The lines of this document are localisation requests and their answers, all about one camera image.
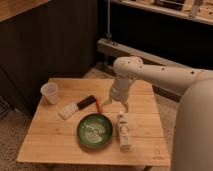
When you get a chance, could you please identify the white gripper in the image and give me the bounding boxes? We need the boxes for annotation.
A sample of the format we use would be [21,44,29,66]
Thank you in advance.
[102,76,133,112]

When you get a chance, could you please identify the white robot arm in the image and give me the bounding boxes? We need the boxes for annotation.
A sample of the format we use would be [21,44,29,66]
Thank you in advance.
[105,56,213,171]

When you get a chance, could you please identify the white squeeze bottle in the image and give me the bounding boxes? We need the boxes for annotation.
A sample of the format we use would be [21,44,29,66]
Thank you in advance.
[118,111,131,150]

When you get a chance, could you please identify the wooden table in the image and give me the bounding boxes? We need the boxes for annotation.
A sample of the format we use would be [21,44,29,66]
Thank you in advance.
[17,78,170,166]

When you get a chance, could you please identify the metal pole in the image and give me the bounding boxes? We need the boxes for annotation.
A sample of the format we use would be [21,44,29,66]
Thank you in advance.
[107,0,111,42]

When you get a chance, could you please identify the upper shelf with items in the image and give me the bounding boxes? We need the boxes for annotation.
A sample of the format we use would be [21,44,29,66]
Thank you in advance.
[112,0,213,26]

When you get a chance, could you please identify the green pan with red handle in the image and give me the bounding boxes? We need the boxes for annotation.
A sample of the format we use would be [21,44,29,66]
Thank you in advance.
[76,101,113,150]

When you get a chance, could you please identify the metal shelf rail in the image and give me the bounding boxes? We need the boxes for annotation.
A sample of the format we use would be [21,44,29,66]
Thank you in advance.
[97,37,198,72]

